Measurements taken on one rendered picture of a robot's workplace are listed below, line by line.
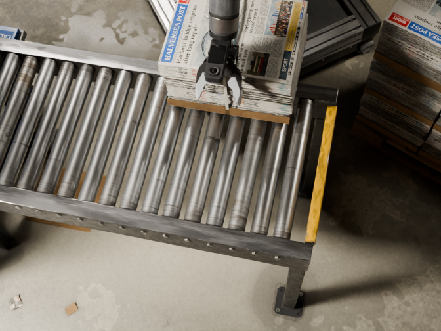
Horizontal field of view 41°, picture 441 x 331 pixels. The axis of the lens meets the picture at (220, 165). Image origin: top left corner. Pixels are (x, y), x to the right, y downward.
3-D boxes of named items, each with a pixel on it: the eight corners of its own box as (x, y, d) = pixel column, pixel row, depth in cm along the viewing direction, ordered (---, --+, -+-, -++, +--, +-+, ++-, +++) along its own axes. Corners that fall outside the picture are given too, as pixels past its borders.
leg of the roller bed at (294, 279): (297, 296, 238) (310, 253, 175) (295, 310, 236) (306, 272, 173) (283, 293, 239) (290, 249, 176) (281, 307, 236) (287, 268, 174)
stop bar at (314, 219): (338, 108, 180) (338, 105, 178) (315, 245, 164) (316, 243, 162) (327, 107, 180) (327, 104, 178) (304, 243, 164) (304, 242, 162)
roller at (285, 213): (314, 104, 186) (315, 96, 182) (288, 247, 169) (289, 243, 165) (298, 102, 187) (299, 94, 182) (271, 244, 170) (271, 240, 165)
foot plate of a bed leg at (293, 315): (308, 287, 239) (309, 287, 238) (303, 324, 233) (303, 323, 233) (275, 281, 241) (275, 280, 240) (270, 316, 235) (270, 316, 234)
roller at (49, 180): (98, 70, 197) (94, 62, 192) (54, 202, 179) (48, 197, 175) (84, 68, 197) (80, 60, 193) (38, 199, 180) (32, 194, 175)
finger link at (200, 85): (202, 90, 165) (218, 66, 160) (197, 102, 161) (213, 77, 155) (193, 85, 165) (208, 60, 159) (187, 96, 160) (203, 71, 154)
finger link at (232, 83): (252, 94, 162) (239, 65, 158) (248, 105, 158) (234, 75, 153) (241, 97, 164) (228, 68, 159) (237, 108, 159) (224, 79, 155)
